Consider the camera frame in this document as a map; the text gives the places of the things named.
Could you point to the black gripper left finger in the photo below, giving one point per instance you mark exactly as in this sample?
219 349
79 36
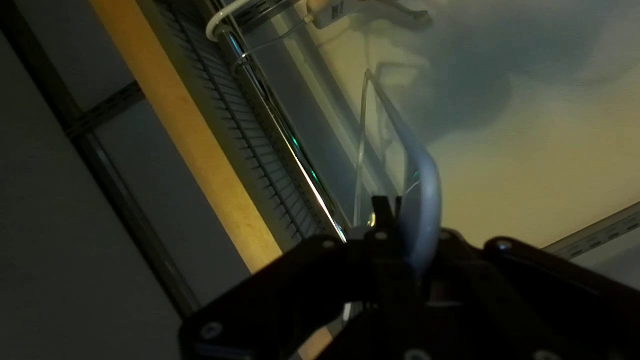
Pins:
378 212

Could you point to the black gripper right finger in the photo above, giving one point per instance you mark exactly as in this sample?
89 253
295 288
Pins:
400 233

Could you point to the white plastic clothes hanger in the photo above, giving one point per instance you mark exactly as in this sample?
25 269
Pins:
212 23
427 200

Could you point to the perforated metal upright strip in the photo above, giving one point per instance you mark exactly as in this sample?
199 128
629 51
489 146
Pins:
601 231

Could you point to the yellow wooden board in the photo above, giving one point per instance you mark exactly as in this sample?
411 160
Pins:
192 132

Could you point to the chrome closet rail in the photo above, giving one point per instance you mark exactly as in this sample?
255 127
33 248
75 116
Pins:
286 132

